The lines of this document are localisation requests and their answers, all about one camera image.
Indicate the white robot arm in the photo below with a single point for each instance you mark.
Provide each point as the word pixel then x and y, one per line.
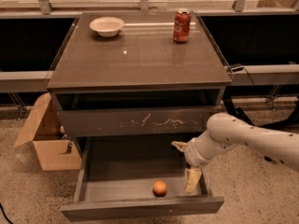
pixel 223 133

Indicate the orange fruit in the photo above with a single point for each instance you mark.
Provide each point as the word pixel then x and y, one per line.
pixel 159 188

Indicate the red soda can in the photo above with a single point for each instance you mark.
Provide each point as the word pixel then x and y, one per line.
pixel 182 25

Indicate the scratched grey top drawer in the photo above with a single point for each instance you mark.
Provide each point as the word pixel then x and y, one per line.
pixel 130 121

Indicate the open grey middle drawer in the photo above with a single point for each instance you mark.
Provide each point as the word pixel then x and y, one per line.
pixel 117 175

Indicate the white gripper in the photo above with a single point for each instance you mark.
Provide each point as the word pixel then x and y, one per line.
pixel 192 153

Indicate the black plug on ledge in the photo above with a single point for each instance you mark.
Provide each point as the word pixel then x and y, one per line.
pixel 235 67

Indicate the black metal stand leg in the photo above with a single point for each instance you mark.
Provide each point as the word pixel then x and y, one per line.
pixel 240 114

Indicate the white paper bowl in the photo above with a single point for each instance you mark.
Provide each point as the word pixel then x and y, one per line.
pixel 107 26

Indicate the grey drawer cabinet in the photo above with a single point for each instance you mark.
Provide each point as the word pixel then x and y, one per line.
pixel 142 67

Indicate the open cardboard box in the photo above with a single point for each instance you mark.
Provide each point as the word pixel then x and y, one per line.
pixel 54 150

